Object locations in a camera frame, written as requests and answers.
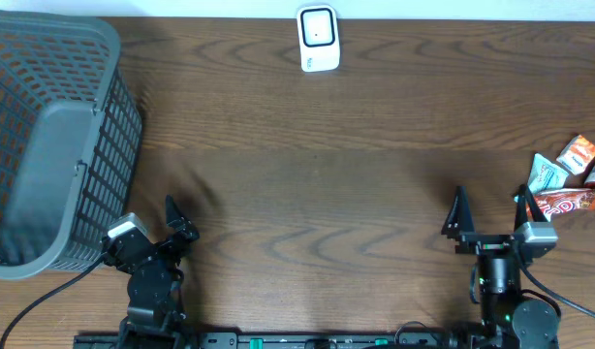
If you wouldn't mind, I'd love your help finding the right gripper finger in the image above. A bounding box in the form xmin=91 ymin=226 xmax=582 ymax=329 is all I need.
xmin=441 ymin=186 xmax=475 ymax=237
xmin=514 ymin=184 xmax=548 ymax=230

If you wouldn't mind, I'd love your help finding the teal wet wipes pack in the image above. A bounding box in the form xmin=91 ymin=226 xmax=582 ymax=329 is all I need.
xmin=527 ymin=153 xmax=569 ymax=195

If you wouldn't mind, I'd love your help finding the red Top snack bag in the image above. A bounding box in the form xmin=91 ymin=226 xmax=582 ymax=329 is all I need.
xmin=534 ymin=188 xmax=595 ymax=221

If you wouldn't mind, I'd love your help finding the small orange snack packet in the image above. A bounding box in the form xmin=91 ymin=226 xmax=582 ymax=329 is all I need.
xmin=556 ymin=135 xmax=595 ymax=175

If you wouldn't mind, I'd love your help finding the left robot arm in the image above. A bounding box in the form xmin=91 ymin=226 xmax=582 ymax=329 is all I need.
xmin=102 ymin=195 xmax=200 ymax=348

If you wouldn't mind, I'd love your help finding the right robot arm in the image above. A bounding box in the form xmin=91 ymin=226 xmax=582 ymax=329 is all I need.
xmin=441 ymin=185 xmax=561 ymax=348

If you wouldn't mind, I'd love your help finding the white barcode scanner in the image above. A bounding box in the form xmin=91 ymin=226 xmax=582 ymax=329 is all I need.
xmin=297 ymin=5 xmax=341 ymax=73

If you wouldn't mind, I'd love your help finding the grey plastic shopping basket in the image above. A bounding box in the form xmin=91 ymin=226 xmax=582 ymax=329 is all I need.
xmin=0 ymin=10 xmax=142 ymax=279

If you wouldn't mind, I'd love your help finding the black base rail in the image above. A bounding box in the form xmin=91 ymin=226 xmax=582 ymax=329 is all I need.
xmin=73 ymin=331 xmax=560 ymax=349

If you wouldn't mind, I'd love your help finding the left black cable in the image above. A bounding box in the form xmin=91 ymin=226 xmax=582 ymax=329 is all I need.
xmin=0 ymin=256 xmax=108 ymax=349

